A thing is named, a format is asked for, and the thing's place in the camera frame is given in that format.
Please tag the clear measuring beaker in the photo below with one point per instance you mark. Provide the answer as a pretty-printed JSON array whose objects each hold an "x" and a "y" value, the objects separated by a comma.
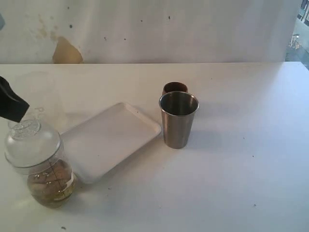
[{"x": 25, "y": 172}]

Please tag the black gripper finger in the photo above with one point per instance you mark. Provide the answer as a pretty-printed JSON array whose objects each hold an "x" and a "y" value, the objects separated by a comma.
[{"x": 12, "y": 107}]

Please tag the brown pellets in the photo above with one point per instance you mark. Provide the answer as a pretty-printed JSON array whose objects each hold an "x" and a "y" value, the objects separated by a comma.
[{"x": 52, "y": 187}]

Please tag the white rectangular tray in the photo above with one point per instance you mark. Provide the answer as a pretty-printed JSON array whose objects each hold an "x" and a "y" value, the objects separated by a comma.
[{"x": 98, "y": 144}]

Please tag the clear perforated shaker lid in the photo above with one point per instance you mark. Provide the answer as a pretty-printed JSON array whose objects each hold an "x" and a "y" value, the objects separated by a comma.
[{"x": 31, "y": 142}]

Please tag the brown wooden cup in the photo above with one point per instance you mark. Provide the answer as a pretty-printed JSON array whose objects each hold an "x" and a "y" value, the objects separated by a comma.
[{"x": 174, "y": 86}]

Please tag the stainless steel cup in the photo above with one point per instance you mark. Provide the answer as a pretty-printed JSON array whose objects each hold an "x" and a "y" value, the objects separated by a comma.
[{"x": 178, "y": 109}]

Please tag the translucent plastic cup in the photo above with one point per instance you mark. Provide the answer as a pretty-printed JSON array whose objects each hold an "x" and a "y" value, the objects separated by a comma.
[{"x": 38, "y": 89}]

